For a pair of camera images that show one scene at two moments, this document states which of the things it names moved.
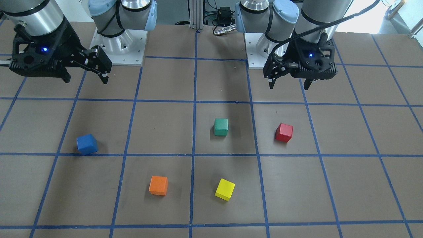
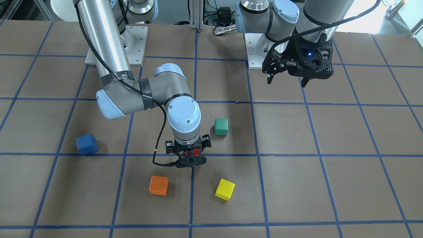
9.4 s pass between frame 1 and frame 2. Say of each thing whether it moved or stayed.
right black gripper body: moved
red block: moved
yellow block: stayed
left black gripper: stayed
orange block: stayed
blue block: stayed
